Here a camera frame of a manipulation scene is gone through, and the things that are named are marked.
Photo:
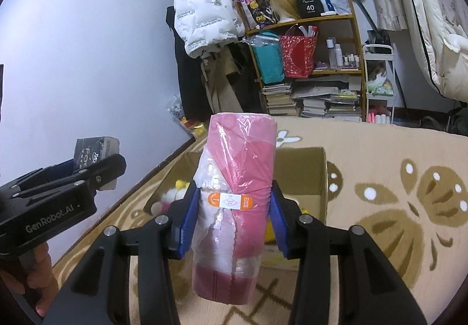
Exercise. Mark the person's left hand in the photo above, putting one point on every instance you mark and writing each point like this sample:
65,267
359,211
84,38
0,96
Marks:
41,278

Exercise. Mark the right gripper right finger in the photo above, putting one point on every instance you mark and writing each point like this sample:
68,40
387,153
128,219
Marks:
371,290

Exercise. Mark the yellow dog plush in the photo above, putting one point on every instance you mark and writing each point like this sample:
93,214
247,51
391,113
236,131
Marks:
269,234

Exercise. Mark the cream folded duvet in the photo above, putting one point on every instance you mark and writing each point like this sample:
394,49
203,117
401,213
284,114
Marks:
439,43

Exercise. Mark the pile of books right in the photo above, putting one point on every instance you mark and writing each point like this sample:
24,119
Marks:
335,97

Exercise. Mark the white puffer jacket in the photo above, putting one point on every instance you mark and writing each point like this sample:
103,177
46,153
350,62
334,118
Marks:
205,26

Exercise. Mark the black hanging coat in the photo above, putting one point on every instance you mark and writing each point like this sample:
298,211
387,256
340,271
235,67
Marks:
192,91

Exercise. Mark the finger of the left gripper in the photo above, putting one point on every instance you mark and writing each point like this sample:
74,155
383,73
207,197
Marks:
96,176
39,177

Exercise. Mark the white rolling cart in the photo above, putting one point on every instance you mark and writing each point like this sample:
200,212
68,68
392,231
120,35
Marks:
380,78

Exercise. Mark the open cardboard box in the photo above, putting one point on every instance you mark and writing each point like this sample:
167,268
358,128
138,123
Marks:
301,174

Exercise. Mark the black face tissue pack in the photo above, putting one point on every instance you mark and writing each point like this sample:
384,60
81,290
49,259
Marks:
89,151

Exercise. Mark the blonde wig head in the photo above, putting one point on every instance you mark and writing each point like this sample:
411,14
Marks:
285,10

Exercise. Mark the stack of books left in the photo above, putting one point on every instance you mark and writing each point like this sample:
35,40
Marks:
279,101

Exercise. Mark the beige trench coat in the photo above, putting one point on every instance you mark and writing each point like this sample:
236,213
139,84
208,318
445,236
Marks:
215,70

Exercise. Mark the pink cloth pack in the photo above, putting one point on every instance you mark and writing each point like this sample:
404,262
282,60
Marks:
234,176

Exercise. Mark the plastic bag of toys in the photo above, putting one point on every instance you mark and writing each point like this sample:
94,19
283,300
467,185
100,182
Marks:
194,128

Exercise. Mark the black box marked 40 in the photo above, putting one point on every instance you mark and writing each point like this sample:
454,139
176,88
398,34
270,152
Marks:
310,8

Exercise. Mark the purple patterned pouch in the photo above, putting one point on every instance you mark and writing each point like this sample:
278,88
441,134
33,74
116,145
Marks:
258,13

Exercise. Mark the beige patterned carpet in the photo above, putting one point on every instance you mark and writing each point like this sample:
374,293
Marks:
406,187

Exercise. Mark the teal bag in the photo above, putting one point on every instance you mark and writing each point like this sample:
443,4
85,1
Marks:
268,55

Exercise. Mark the wooden bookshelf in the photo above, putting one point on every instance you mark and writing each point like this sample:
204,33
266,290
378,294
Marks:
338,47

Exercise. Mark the white fluffy yellow plush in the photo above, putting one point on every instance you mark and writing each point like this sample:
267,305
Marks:
161,205

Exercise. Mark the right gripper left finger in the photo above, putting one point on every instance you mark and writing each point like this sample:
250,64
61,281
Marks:
97,290

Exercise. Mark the red patterned bag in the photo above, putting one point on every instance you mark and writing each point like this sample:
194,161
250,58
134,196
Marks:
298,45

